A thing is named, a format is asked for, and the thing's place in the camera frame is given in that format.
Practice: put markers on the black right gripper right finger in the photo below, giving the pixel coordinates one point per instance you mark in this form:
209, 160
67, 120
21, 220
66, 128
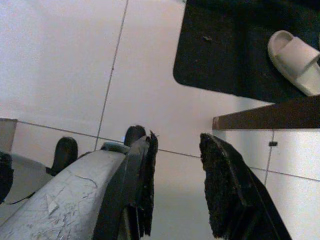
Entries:
225, 185

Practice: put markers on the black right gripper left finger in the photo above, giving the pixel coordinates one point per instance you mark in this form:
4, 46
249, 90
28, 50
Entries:
125, 190

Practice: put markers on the black robot right foot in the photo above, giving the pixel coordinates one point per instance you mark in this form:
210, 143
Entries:
135, 135

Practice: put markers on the black robot foot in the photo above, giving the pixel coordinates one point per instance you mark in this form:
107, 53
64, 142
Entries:
65, 155
135, 135

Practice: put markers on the small black floor clip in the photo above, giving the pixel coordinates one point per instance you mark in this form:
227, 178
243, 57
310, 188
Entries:
273, 143

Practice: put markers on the black robot left foot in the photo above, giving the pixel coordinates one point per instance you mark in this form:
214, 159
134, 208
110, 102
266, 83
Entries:
65, 155

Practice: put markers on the dark brown wooden table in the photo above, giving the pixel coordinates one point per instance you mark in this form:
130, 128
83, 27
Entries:
275, 116

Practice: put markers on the black floor mat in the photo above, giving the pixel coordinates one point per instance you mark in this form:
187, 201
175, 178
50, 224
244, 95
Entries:
220, 62

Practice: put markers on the pale furniture panel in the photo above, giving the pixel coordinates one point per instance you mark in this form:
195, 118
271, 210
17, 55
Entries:
7, 133

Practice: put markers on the white slide slipper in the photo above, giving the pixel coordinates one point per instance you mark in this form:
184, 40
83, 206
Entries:
292, 57

